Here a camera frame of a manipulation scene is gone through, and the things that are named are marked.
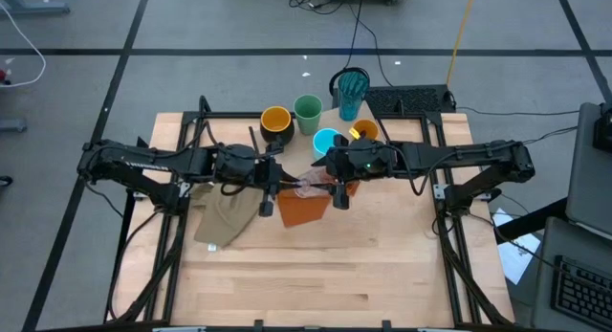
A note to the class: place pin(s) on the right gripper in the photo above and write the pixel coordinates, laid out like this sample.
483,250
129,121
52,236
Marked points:
363,157

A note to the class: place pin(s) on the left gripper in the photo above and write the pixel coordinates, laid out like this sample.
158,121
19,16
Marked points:
268,179

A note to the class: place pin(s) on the clear glass footed mug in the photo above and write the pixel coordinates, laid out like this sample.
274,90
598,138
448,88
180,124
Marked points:
308,191

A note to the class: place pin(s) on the turquoise plastic mug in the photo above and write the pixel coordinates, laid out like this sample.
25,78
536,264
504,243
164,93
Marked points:
322,140

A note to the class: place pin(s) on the black mug with orange inside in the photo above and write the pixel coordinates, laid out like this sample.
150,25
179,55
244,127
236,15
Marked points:
276,121

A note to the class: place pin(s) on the orange plastic cup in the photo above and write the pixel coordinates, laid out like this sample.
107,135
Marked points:
369,127

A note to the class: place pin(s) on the green plastic cup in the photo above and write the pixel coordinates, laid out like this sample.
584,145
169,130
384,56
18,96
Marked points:
308,109

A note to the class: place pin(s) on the blue faceted plastic tumbler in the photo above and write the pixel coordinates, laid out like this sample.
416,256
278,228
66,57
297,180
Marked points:
353,90

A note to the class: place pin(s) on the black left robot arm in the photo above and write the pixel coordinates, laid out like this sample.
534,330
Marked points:
158,162

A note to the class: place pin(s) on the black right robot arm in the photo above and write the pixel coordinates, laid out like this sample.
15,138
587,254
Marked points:
468,155

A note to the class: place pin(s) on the wooden shelf with black legs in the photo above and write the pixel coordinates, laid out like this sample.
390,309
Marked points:
301,152

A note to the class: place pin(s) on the orange cloth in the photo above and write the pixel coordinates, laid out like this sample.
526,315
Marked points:
303,210

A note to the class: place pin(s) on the yellow tape tag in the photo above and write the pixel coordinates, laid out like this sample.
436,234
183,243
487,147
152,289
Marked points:
355,133

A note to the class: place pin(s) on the khaki cloth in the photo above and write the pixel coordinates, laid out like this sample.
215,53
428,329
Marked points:
225,217

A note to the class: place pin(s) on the black perforated box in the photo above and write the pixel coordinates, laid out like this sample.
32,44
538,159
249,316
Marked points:
411,100

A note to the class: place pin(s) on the white paper sheet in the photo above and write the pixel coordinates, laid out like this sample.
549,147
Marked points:
518,255

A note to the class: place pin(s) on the black desk device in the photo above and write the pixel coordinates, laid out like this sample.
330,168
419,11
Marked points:
603,128

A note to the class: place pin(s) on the black keyboard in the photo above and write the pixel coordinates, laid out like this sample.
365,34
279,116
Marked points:
583,291

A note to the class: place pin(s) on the grey table leg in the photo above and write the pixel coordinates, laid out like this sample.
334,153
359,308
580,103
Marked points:
33,7

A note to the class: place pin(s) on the black aluminium table frame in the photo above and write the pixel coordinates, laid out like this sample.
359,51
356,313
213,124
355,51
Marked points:
229,115

